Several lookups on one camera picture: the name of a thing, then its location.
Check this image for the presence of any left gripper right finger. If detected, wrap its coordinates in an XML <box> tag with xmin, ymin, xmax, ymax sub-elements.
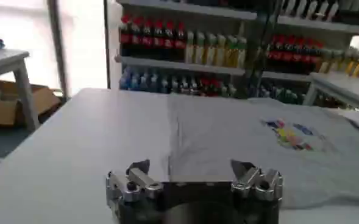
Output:
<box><xmin>230</xmin><ymin>159</ymin><xmax>283</xmax><ymax>201</ymax></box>

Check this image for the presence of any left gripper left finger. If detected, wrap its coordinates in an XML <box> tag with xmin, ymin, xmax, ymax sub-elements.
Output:
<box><xmin>105</xmin><ymin>159</ymin><xmax>165</xmax><ymax>203</ymax></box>

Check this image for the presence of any grey t-shirt with colourful print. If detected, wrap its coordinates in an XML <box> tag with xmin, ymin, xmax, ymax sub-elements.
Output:
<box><xmin>166</xmin><ymin>93</ymin><xmax>359</xmax><ymax>210</ymax></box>

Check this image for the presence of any white table by shelves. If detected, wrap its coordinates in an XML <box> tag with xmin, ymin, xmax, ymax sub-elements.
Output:
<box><xmin>302</xmin><ymin>72</ymin><xmax>359</xmax><ymax>112</ymax></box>

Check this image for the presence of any shelf with cola and tea bottles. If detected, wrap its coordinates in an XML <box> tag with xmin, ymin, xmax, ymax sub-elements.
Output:
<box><xmin>115</xmin><ymin>0</ymin><xmax>259</xmax><ymax>99</ymax></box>

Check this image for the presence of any small white side table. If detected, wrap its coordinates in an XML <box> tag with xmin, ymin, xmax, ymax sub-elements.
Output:
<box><xmin>0</xmin><ymin>48</ymin><xmax>40</xmax><ymax>132</ymax></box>

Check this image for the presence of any thin black vertical post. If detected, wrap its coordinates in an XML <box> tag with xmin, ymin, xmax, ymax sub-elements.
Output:
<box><xmin>102</xmin><ymin>0</ymin><xmax>112</xmax><ymax>89</ymax></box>

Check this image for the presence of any grey vertical post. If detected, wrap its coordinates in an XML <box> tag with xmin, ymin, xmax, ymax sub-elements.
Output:
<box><xmin>46</xmin><ymin>0</ymin><xmax>71</xmax><ymax>101</ymax></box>

